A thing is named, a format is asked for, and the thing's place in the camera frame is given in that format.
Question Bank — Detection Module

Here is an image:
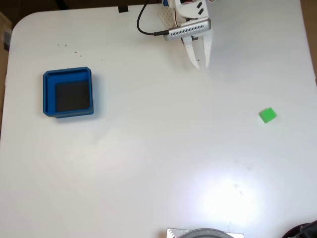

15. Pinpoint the green cube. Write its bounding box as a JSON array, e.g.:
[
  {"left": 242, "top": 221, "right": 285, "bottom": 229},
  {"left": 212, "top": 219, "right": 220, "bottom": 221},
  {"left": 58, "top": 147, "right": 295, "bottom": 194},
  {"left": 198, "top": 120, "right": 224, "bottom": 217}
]
[{"left": 259, "top": 107, "right": 277, "bottom": 124}]

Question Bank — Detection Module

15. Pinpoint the blue square box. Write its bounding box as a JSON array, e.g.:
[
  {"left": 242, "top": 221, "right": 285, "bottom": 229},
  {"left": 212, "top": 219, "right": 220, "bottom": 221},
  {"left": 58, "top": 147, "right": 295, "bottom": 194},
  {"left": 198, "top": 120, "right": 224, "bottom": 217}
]
[{"left": 43, "top": 66, "right": 95, "bottom": 119}]

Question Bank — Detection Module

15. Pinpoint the brown cardboard panel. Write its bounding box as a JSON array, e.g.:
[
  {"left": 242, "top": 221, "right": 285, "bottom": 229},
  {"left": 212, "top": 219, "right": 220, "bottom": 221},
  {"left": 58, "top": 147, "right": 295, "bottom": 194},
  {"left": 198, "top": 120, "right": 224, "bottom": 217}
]
[{"left": 300, "top": 0, "right": 317, "bottom": 84}]

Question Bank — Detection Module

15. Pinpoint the round stand with silver plate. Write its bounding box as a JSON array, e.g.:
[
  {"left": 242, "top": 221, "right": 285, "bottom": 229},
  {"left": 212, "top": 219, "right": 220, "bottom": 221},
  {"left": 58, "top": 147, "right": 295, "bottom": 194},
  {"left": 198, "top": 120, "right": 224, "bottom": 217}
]
[{"left": 166, "top": 227, "right": 245, "bottom": 238}]

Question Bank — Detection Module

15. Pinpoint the round dark desk stand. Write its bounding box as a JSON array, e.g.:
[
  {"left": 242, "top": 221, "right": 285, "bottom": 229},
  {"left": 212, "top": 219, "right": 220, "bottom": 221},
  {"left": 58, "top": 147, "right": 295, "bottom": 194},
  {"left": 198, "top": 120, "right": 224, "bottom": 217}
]
[{"left": 282, "top": 220, "right": 317, "bottom": 238}]

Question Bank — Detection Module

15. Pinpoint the silver camera box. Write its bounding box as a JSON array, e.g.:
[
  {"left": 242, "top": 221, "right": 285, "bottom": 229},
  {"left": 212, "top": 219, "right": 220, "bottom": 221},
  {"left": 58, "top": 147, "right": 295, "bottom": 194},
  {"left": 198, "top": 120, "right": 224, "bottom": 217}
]
[{"left": 162, "top": 18, "right": 212, "bottom": 42}]

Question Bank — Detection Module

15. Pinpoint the black camera cable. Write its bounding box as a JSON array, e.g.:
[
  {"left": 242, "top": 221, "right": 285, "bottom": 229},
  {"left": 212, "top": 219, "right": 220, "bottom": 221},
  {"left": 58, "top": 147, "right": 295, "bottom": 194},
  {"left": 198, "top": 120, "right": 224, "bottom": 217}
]
[{"left": 137, "top": 0, "right": 170, "bottom": 37}]

